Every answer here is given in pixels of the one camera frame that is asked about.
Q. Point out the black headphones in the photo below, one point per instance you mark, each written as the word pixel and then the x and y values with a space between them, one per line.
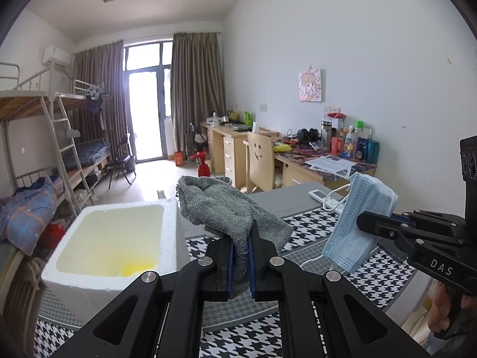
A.
pixel 308 135

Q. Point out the wooden desk with drawers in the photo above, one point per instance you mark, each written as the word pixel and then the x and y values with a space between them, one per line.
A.
pixel 233 149

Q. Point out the dark thermos flask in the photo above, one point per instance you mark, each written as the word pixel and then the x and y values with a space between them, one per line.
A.
pixel 327 132

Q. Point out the blue plaid blanket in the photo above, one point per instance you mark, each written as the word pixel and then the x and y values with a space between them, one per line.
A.
pixel 26 212

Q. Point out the black folding chair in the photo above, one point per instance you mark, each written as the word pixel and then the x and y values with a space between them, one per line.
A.
pixel 125 160

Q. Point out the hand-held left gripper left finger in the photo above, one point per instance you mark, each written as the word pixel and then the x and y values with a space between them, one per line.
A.
pixel 228 268

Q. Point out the glass balcony door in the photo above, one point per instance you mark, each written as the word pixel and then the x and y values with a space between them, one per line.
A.
pixel 147 112

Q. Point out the white lotion bottle red pump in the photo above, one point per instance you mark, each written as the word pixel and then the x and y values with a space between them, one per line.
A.
pixel 199 158

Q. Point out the white air conditioner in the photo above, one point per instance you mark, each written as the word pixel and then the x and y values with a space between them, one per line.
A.
pixel 56 56

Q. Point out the red bag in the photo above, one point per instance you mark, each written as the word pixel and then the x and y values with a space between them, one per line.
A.
pixel 52 234

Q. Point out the yellow foam fruit net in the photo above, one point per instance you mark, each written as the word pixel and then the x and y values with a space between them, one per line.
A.
pixel 136 269

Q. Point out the white remote control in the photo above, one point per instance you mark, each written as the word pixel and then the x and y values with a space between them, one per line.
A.
pixel 320 195

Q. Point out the metal bed ladder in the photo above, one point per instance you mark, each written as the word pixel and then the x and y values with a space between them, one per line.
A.
pixel 65 149

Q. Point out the brown curtain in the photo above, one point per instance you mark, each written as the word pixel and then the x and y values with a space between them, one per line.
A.
pixel 197 82
pixel 98 82

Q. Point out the printed paper sheets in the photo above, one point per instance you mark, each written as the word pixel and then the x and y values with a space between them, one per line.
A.
pixel 329 165

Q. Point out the green snack bag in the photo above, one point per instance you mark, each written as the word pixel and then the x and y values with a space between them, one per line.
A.
pixel 247 117

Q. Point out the teal bottle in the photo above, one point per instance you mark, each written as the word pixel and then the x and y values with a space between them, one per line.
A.
pixel 373 151

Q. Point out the blue face mask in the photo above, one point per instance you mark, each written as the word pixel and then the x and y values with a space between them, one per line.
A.
pixel 354 223

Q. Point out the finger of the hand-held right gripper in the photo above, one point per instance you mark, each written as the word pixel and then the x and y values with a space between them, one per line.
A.
pixel 387 227
pixel 439 220

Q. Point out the white foam box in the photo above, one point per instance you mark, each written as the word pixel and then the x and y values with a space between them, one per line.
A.
pixel 111 231

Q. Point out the grey knitted sock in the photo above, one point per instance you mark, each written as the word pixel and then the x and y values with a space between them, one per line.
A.
pixel 231 212

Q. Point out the wooden desk with patterned top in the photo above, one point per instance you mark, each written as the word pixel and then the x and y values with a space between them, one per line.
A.
pixel 298 171

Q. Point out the metal bunk bed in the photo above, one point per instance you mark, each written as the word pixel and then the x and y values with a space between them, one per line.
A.
pixel 82 89
pixel 22 102

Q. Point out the yellow pouch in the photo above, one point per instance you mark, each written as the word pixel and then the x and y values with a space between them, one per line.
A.
pixel 282 148

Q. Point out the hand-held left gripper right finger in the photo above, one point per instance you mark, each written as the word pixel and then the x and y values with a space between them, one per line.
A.
pixel 254 268

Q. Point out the wooden chair with smiley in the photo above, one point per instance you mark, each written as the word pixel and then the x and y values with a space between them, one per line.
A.
pixel 259 156

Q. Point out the blue checked mattress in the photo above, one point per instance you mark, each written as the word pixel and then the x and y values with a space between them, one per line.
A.
pixel 87 153

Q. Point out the white pot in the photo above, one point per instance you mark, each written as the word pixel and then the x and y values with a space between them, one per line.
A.
pixel 215 121

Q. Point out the person's right hand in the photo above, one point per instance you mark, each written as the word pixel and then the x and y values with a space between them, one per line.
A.
pixel 439 309

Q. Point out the houndstooth table mat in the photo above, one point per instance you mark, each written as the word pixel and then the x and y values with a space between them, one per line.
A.
pixel 305 305

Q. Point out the dark hanging clothes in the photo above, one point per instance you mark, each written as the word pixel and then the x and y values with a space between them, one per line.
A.
pixel 94 104

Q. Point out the orange jug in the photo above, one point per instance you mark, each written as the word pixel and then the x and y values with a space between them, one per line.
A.
pixel 179 158

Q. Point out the pink wall poster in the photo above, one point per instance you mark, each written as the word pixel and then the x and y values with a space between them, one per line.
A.
pixel 310 85

